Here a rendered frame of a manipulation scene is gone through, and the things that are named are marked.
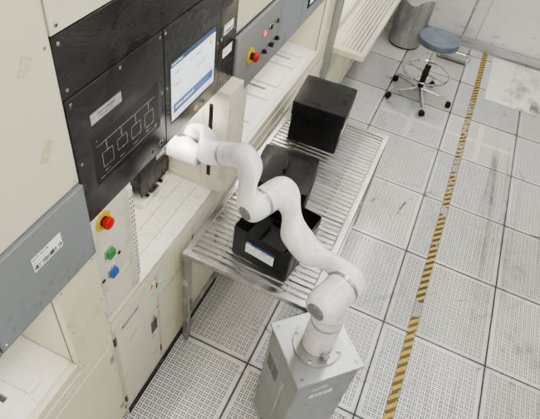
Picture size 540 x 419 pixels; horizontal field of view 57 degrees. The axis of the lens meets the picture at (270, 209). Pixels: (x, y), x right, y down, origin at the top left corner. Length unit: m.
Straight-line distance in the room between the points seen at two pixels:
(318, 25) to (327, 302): 2.10
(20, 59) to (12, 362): 1.12
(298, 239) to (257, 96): 1.37
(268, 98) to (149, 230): 1.13
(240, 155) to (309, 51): 1.81
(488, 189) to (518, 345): 1.35
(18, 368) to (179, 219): 0.81
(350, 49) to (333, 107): 0.98
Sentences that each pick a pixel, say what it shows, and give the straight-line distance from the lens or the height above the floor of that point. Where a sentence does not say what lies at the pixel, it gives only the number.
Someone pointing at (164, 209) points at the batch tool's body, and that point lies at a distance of 2.20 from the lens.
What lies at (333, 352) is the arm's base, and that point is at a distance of 1.99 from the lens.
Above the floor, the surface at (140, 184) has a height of 1.02.
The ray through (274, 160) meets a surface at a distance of 2.48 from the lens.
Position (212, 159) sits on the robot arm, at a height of 1.31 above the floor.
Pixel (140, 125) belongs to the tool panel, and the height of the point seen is 1.57.
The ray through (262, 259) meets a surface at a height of 0.82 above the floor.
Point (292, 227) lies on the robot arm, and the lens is 1.64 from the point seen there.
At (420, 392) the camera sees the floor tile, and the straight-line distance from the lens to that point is 2.94.
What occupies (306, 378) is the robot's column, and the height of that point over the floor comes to 0.76.
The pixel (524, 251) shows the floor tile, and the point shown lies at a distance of 3.89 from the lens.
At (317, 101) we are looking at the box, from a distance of 2.67.
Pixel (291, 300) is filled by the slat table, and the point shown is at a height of 0.76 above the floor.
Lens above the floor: 2.49
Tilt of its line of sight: 47 degrees down
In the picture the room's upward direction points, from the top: 11 degrees clockwise
